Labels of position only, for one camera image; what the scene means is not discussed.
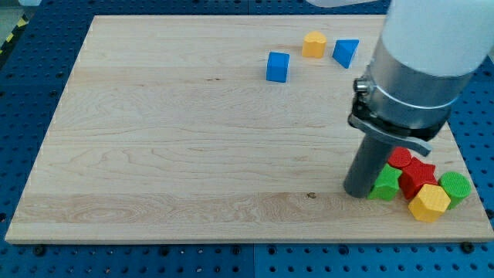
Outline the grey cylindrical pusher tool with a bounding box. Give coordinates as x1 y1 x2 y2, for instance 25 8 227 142
343 135 394 198

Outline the yellow heart block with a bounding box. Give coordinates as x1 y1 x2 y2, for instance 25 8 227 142
302 31 327 59

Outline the red circle block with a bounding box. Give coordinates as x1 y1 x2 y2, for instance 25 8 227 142
387 147 412 169

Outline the wooden board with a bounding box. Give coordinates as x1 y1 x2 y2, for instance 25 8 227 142
5 15 493 244

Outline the blue triangle block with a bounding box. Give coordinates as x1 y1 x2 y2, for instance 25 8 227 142
332 39 360 69

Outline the blue cube block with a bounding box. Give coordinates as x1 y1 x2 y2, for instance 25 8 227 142
266 52 290 83

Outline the green star block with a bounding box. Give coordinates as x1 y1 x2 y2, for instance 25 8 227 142
367 164 402 201

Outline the green circle block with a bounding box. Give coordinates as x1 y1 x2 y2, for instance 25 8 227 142
438 171 472 209

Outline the red star block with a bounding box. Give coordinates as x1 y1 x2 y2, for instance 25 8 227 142
398 157 438 199

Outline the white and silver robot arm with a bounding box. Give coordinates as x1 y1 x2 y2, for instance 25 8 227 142
348 0 493 156

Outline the yellow hexagon block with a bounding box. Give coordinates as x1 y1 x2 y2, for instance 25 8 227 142
408 184 451 223

